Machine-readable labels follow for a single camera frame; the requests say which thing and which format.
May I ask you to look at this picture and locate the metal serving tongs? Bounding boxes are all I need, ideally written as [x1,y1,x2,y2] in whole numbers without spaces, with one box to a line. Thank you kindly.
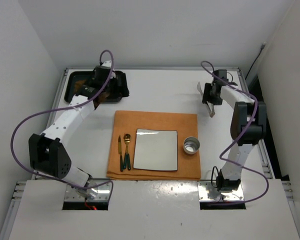
[196,82,215,118]

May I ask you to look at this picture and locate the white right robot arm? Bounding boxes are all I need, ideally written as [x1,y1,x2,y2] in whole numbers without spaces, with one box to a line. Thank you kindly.
[202,81,267,192]

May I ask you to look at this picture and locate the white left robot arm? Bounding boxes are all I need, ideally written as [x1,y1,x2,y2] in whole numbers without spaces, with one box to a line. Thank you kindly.
[28,60,126,199]

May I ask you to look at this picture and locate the black plastic tray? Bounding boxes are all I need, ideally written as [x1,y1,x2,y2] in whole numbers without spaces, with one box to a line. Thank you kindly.
[64,70,122,103]

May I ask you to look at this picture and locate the brown croissant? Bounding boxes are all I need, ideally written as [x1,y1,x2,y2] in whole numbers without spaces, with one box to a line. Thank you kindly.
[74,79,87,94]

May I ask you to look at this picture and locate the metal cup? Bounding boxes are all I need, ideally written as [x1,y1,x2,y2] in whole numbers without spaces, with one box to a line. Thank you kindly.
[183,136,200,155]

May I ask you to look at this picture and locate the white square plate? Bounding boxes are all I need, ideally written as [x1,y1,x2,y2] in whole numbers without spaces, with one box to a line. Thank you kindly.
[133,128,178,172]

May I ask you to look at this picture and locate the orange cloth placemat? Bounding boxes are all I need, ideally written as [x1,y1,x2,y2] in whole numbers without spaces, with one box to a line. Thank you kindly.
[106,110,201,181]

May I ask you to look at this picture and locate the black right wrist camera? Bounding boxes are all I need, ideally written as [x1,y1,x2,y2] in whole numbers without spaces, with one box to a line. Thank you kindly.
[213,69,227,80]

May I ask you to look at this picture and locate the gold knife green handle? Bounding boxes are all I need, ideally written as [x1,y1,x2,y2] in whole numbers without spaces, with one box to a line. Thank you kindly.
[118,135,124,172]

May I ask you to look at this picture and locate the black wall cable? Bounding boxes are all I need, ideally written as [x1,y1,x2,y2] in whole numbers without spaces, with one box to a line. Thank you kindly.
[245,44,265,81]

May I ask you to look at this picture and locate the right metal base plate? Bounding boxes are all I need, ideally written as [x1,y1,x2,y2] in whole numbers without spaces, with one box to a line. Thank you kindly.
[197,180,245,203]

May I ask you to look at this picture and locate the metal base plate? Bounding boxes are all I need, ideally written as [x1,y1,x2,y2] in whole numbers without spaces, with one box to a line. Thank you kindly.
[64,178,113,203]
[197,180,245,203]

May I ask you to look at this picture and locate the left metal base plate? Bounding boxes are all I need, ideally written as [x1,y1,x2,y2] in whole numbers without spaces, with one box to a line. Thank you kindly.
[64,178,113,203]

